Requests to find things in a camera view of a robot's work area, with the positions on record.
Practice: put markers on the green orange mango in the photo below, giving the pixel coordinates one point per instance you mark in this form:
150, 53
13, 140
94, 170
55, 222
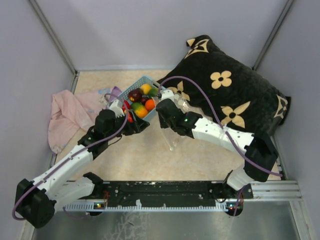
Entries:
139, 109

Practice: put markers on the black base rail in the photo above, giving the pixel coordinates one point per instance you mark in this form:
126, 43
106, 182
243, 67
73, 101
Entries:
163, 193

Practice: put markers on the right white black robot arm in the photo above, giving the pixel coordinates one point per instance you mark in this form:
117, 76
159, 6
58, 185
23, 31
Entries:
257, 149

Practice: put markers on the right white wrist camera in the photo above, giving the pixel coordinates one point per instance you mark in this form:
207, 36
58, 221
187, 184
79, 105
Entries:
169, 94

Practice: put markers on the light blue plastic basket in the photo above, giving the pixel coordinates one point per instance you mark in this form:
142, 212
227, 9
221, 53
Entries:
140, 82

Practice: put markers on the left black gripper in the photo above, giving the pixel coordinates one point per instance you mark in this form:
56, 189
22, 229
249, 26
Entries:
141, 124

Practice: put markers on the white slotted cable duct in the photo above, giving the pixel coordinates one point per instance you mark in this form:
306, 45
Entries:
96, 206

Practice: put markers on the clear dotted zip bag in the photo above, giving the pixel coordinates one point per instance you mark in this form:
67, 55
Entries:
174, 137

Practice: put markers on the green yellow mango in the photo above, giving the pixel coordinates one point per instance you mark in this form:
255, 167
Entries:
153, 93

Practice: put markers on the dark red plum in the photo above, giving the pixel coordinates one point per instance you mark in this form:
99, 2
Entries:
144, 99

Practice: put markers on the dark red apple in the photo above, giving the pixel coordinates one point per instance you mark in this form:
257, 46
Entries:
135, 95

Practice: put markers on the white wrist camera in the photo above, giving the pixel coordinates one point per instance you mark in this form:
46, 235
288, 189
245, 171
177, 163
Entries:
116, 107
169, 94

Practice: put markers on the pink cloth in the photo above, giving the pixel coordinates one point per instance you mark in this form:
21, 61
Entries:
71, 112

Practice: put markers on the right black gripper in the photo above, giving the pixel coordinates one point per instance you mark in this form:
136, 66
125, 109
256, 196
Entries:
162, 124

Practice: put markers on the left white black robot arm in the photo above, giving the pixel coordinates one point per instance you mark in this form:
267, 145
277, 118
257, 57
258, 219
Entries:
37, 200

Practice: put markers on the black floral pillow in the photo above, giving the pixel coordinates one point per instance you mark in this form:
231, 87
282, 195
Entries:
242, 99

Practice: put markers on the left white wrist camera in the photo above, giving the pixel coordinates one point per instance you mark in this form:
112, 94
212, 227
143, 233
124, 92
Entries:
116, 107

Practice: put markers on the orange fruit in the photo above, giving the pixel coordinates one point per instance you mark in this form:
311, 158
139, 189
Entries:
149, 105

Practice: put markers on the yellow lemon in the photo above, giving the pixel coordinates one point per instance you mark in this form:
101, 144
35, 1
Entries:
145, 88

